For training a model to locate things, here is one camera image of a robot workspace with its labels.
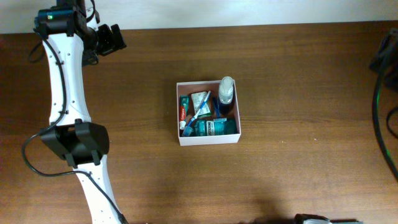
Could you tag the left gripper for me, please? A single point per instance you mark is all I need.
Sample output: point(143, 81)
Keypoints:
point(111, 44)

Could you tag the red green toothpaste tube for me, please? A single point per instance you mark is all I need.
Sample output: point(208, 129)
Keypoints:
point(183, 108)

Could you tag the green white floss packet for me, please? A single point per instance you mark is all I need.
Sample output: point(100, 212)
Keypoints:
point(197, 100)

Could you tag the blue white toothbrush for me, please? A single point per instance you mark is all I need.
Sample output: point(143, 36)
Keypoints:
point(188, 129)

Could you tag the blue disposable razor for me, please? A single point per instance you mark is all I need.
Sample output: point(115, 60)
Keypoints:
point(219, 117)

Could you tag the purple liquid clear bottle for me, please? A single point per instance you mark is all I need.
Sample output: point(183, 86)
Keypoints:
point(226, 95)

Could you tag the teal mouthwash bottle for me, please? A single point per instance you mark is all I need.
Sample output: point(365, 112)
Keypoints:
point(215, 127)

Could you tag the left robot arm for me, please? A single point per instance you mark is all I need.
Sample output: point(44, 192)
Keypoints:
point(73, 37)

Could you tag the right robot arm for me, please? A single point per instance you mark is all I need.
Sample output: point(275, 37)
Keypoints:
point(383, 63)

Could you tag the white cardboard box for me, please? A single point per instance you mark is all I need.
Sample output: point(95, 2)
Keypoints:
point(186, 88)

